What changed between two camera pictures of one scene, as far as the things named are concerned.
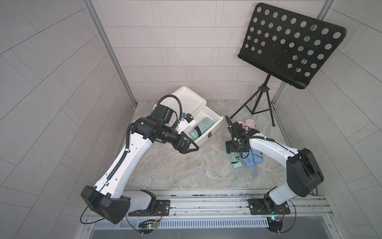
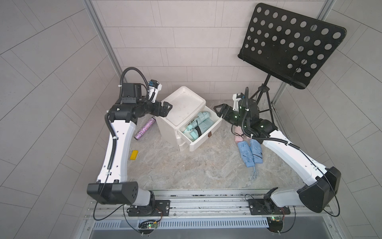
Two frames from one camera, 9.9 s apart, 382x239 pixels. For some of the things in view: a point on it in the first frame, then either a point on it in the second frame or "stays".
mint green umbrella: x=236 y=159 → x=202 y=121
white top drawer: x=207 y=121 stays
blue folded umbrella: x=248 y=158 stays
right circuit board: x=275 y=223 stays
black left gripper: x=181 y=148 → x=162 y=111
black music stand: x=292 y=47 stays
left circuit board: x=147 y=226 stays
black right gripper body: x=235 y=146 → x=234 y=117
